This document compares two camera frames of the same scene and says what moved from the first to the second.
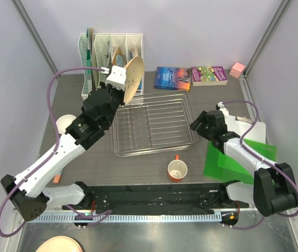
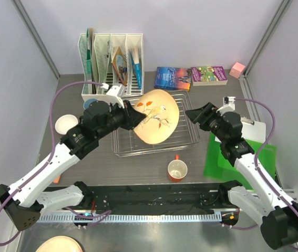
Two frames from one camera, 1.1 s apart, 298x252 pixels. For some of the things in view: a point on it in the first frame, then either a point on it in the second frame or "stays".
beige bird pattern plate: x=135 y=70 → x=163 y=116
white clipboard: x=240 y=125 stays
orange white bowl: x=63 y=121 stays
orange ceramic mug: x=177 y=169 stays
